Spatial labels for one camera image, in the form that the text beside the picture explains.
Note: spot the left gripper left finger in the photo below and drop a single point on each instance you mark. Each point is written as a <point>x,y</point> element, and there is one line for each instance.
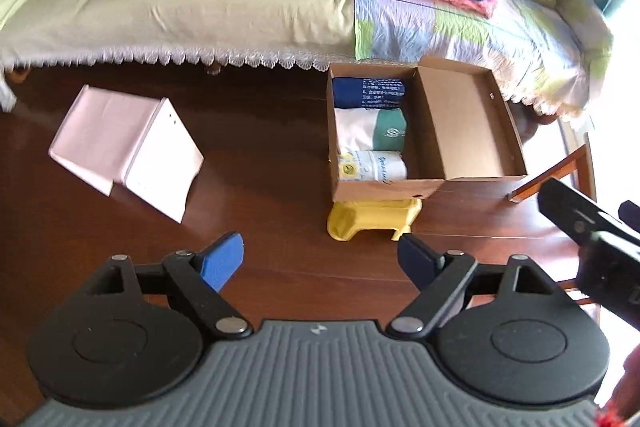
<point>131,332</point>

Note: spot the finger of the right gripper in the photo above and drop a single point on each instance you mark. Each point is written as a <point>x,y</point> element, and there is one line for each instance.
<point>629,212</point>
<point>577,215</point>

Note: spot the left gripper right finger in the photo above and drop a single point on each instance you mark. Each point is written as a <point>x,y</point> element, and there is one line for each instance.
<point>506,333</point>

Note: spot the folded white bag yellow logo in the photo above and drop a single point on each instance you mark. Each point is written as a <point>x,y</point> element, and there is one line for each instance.
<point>371,166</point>

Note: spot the folded white and teal bag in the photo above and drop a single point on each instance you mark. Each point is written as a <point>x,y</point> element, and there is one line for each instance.
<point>370,129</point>

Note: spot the folded dark blue bag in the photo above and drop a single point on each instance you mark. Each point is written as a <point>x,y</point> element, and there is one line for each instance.
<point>373,93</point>

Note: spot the wooden chair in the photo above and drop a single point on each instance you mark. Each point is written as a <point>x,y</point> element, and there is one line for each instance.
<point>575,170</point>

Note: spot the yellow plastic stool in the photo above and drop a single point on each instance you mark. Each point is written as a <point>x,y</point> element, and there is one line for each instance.
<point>346,219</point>

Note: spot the pastel patchwork quilt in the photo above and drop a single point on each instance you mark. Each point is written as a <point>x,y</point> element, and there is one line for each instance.
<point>554,60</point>

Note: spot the brown cardboard box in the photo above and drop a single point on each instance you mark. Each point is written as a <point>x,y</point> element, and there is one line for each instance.
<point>459,128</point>

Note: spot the white folded paper stand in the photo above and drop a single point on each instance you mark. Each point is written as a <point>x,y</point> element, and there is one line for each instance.
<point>112,138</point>

